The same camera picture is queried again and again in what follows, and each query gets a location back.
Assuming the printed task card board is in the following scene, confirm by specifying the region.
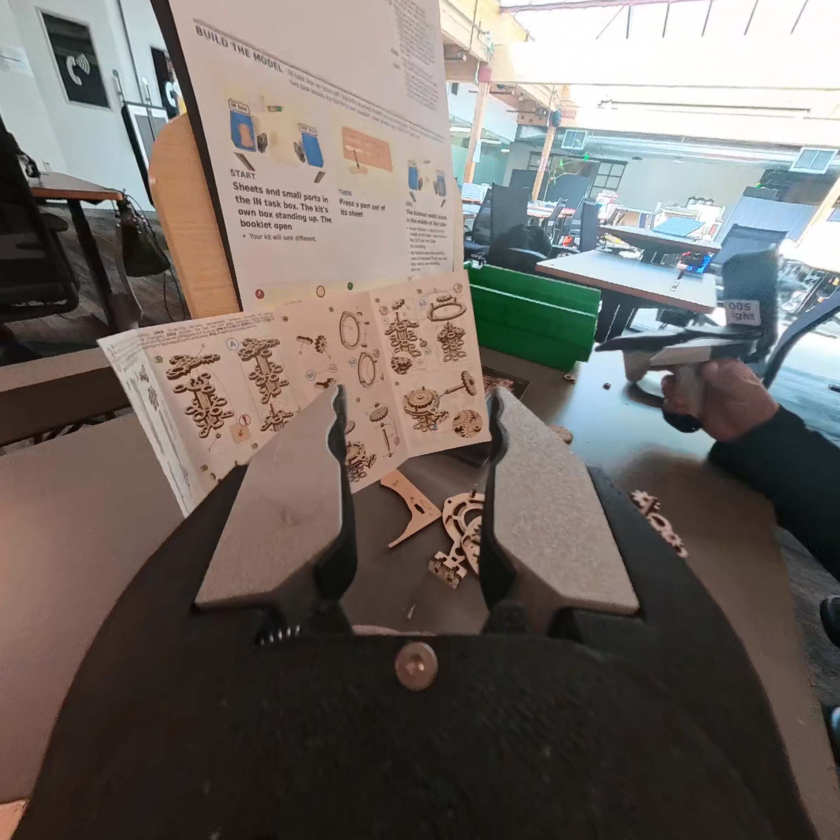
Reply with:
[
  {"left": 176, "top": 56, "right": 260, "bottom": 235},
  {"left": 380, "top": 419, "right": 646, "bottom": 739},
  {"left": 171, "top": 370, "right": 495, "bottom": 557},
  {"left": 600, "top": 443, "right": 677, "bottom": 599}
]
[{"left": 151, "top": 0, "right": 458, "bottom": 309}]

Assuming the curved wooden bracket part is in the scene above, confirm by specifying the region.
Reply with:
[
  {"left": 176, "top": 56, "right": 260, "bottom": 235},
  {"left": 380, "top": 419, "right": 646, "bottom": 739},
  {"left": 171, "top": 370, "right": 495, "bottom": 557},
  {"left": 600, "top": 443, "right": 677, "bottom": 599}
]
[{"left": 379, "top": 469, "right": 442, "bottom": 550}]

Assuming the black mesh office chair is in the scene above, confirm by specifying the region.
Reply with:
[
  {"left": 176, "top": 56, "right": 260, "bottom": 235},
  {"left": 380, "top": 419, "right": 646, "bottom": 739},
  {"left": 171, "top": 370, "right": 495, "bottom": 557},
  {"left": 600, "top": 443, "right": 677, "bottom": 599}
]
[{"left": 465, "top": 182, "right": 531, "bottom": 263}]

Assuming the person's right hand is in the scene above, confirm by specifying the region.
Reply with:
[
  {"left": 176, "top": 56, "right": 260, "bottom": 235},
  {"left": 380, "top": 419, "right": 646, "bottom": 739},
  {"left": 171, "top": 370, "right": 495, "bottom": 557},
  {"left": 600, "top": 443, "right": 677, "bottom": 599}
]
[{"left": 659, "top": 360, "right": 783, "bottom": 445}]

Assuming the wooden ring frame assembly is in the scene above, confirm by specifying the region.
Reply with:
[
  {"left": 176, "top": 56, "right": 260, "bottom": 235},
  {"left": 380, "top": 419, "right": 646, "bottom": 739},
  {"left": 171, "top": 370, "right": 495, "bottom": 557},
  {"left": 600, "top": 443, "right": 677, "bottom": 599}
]
[{"left": 428, "top": 492, "right": 490, "bottom": 589}]

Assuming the black hanging bag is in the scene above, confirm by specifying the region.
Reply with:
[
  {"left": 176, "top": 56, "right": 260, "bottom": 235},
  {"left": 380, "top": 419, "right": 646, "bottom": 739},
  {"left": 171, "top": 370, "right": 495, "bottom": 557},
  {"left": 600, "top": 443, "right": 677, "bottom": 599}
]
[{"left": 117, "top": 200, "right": 173, "bottom": 278}]

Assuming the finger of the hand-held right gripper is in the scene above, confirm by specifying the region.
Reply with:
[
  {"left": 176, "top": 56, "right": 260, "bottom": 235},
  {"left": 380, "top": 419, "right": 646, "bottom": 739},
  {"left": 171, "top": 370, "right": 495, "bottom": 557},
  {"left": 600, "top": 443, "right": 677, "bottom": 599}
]
[
  {"left": 594, "top": 328, "right": 756, "bottom": 353},
  {"left": 621, "top": 345, "right": 716, "bottom": 383}
]

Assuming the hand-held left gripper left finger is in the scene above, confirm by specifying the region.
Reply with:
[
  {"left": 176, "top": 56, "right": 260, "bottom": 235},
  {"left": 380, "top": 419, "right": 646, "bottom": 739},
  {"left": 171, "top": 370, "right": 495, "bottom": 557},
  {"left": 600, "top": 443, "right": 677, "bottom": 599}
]
[{"left": 194, "top": 384, "right": 360, "bottom": 618}]

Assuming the folded assembly instruction booklet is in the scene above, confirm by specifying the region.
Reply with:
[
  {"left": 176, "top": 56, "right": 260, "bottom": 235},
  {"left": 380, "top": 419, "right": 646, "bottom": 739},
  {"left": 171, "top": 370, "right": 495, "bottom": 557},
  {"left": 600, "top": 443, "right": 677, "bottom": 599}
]
[{"left": 97, "top": 269, "right": 493, "bottom": 517}]

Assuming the black phone icon sign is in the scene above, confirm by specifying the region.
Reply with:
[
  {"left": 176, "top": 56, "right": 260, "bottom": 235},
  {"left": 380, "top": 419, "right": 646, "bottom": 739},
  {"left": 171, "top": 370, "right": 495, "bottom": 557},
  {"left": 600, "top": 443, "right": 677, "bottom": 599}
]
[{"left": 38, "top": 9, "right": 112, "bottom": 110}]

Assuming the wooden toothed gear part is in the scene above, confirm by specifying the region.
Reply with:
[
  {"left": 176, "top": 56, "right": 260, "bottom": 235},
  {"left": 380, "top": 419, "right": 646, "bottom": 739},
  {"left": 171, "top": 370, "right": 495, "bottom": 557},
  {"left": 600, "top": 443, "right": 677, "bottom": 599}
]
[{"left": 628, "top": 489, "right": 689, "bottom": 559}]

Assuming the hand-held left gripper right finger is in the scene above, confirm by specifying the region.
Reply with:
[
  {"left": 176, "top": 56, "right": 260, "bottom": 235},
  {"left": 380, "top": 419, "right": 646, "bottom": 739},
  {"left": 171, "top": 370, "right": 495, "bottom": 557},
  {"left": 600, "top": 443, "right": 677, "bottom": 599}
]
[{"left": 478, "top": 386, "right": 641, "bottom": 618}]

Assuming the brown top desk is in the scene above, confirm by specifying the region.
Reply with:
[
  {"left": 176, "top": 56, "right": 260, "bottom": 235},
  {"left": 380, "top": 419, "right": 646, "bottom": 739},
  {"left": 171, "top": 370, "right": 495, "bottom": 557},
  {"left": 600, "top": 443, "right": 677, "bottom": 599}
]
[{"left": 29, "top": 172, "right": 127, "bottom": 332}]

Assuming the person's right forearm black sleeve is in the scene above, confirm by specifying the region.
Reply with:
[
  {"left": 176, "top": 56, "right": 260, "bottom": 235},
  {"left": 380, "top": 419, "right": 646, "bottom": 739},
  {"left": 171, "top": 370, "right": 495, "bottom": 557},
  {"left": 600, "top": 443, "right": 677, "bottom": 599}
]
[{"left": 707, "top": 403, "right": 840, "bottom": 580}]

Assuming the white top table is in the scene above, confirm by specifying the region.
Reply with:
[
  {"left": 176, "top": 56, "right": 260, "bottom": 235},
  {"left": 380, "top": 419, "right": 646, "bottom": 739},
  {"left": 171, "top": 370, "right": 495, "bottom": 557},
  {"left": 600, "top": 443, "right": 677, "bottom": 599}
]
[{"left": 535, "top": 249, "right": 720, "bottom": 332}]

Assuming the rounded light wooden board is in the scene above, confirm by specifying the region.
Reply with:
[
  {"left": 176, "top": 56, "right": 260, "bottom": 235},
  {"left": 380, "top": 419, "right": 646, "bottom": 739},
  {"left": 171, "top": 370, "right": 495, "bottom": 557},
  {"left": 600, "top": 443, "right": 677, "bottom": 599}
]
[{"left": 149, "top": 115, "right": 241, "bottom": 320}]

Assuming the green plastic box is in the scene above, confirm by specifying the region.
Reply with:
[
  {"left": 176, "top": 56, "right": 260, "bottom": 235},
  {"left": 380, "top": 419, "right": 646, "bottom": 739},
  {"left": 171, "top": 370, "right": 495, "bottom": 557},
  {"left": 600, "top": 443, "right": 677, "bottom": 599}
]
[{"left": 462, "top": 261, "right": 602, "bottom": 372}]

